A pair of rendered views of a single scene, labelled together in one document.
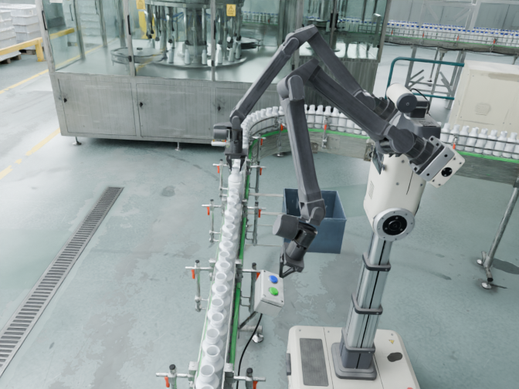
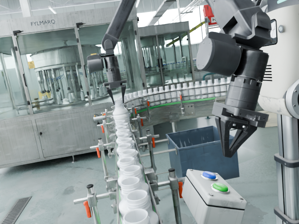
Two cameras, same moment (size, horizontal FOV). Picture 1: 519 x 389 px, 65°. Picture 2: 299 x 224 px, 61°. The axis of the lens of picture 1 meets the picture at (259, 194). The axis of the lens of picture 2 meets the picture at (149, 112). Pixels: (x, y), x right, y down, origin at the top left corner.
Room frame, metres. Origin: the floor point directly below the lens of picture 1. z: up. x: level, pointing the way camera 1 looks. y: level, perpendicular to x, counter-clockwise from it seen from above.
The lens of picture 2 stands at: (0.58, 0.10, 1.37)
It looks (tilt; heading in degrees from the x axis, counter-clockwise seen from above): 10 degrees down; 354
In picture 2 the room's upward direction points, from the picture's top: 8 degrees counter-clockwise
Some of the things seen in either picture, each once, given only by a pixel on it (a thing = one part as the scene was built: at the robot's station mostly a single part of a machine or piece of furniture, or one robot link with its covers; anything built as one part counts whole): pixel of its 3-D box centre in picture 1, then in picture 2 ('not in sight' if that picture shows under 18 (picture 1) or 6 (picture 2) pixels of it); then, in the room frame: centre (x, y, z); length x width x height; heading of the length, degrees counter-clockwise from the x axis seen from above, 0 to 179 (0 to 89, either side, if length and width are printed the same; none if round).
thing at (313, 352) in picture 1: (350, 365); not in sight; (1.48, -0.53, 0.24); 0.68 x 0.53 x 0.41; 91
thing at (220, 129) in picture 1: (227, 126); (100, 56); (1.69, 0.16, 1.44); 0.12 x 0.09 x 0.12; 91
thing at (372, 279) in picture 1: (368, 293); (295, 201); (1.48, -0.54, 0.74); 0.11 x 0.11 x 0.40; 1
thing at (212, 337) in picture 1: (212, 353); not in sight; (0.80, 0.11, 1.08); 0.06 x 0.06 x 0.17
